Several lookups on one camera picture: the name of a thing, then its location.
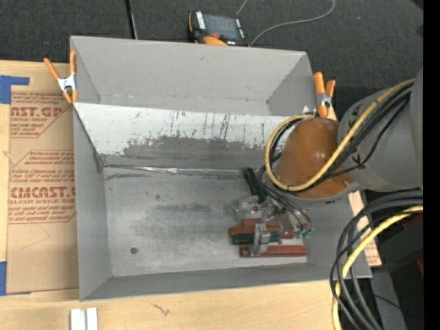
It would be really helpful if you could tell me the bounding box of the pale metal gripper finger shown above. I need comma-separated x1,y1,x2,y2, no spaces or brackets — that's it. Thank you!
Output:
256,220,273,244
249,241,268,257

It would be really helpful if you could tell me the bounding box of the red-brown flat block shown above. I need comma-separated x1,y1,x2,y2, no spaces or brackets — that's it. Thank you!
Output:
241,217,280,228
229,225,297,239
239,245,308,259

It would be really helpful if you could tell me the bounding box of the dark green flat block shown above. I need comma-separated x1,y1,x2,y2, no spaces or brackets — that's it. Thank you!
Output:
232,233,283,246

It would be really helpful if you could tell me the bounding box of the grey metal bin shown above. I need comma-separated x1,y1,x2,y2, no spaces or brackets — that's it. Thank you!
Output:
69,35,373,302

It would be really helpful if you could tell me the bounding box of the brown cardboard board, red print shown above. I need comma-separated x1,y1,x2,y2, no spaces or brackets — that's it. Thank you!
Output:
0,59,80,296

